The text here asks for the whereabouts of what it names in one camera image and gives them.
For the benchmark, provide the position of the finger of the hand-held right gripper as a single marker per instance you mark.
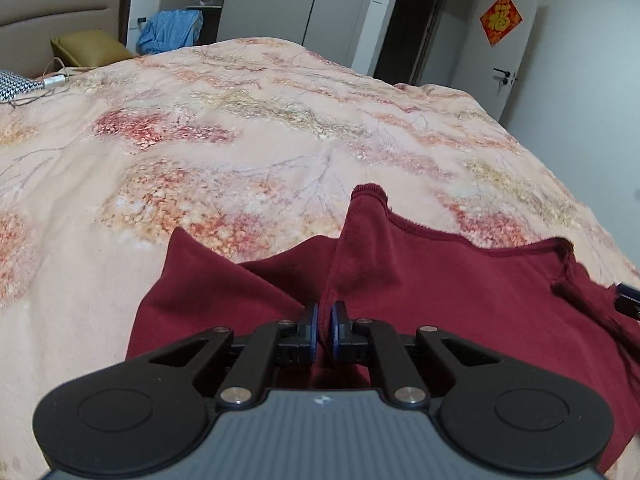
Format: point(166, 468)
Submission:
point(630, 305)

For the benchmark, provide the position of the white charger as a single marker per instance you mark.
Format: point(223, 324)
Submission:
point(55, 81)

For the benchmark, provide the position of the dark red long-sleeve shirt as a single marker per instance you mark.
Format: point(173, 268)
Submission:
point(450, 300)

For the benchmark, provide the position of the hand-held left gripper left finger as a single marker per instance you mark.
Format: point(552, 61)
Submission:
point(300, 345)

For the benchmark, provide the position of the olive yellow pillow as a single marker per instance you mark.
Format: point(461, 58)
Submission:
point(90, 47)

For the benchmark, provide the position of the grey wardrobe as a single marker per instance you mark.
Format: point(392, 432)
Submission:
point(280, 5)

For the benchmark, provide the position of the houndstooth pillow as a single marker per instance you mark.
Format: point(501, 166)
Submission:
point(12, 87)

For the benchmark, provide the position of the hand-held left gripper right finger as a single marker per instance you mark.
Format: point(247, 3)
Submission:
point(350, 342)

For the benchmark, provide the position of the floral beige quilt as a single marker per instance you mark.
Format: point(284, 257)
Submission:
point(200, 160)

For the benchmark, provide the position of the padded bed headboard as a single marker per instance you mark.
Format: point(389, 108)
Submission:
point(60, 15)

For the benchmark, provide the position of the red diamond door decoration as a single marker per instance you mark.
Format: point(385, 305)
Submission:
point(501, 20)

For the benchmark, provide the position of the blue garment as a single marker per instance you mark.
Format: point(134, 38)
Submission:
point(170, 30)

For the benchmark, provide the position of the white door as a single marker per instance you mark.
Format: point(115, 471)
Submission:
point(480, 70)

